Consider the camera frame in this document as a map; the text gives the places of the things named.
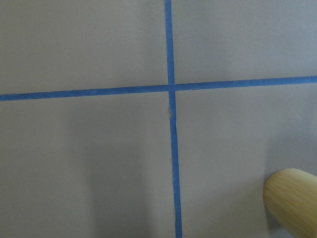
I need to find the wooden bamboo cup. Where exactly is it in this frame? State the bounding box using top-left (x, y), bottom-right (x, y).
top-left (263, 168), bottom-right (317, 238)

